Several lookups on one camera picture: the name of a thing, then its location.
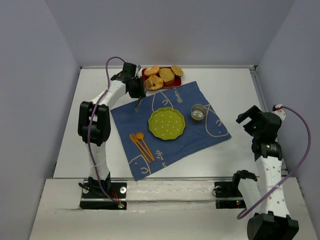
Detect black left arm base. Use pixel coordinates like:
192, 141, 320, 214
78, 181, 128, 210

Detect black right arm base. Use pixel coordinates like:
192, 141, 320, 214
211, 181, 246, 210

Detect glazed bagel top left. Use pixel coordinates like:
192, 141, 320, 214
144, 65, 160, 77

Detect seeded oval bread slice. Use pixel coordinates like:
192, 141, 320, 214
170, 65, 184, 77

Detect orange wooden spoon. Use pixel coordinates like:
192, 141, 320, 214
135, 132, 155, 161

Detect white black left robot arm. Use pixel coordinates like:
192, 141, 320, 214
77, 70, 146, 202

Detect orange wooden fork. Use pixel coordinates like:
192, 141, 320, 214
129, 133, 150, 163

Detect green dotted plate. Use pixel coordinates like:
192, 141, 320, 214
148, 107, 186, 141

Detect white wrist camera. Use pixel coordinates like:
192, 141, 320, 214
272, 104, 286, 122
121, 62, 141, 78

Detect brown bread loaf slice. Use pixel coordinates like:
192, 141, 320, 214
158, 68, 175, 85

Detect orange speckled bagel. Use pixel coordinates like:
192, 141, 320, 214
146, 75, 164, 91

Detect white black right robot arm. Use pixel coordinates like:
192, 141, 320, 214
232, 105, 300, 240

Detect metal tongs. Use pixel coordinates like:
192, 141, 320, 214
135, 78, 149, 112

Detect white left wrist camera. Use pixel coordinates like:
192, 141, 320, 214
121, 62, 141, 78

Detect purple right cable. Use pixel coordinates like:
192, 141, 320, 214
235, 105, 312, 221

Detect red rectangular tray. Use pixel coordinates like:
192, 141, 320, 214
142, 66, 183, 90

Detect metal cup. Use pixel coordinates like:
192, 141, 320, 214
190, 104, 207, 123

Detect blue cloth placemat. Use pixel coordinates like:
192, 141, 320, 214
111, 81, 232, 181

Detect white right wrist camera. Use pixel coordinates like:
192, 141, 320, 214
272, 104, 286, 122

